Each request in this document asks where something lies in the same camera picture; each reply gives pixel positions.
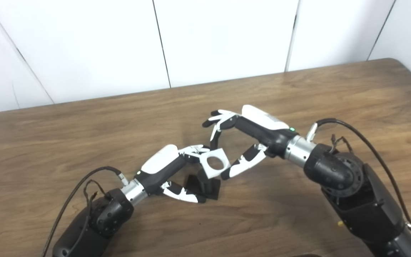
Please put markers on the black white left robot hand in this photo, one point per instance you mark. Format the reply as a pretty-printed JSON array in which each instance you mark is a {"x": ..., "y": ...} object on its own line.
[{"x": 161, "y": 160}]

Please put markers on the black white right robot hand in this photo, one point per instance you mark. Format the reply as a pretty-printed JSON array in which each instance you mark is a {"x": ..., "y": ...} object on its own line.
[{"x": 266, "y": 125}]

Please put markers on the white square piece with hole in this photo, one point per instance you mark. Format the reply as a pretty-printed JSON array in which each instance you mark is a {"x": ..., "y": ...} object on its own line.
[{"x": 211, "y": 174}]

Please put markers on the black peg with square base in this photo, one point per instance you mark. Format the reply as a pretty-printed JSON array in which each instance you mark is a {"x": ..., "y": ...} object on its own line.
[{"x": 211, "y": 185}]

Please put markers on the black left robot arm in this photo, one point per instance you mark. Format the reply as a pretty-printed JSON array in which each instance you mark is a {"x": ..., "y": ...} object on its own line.
[{"x": 102, "y": 217}]

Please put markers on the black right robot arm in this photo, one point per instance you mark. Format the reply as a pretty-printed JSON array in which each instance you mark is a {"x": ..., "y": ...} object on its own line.
[{"x": 351, "y": 185}]

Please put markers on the black robot torso edge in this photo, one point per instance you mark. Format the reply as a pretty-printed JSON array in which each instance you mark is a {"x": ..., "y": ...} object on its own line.
[{"x": 305, "y": 255}]

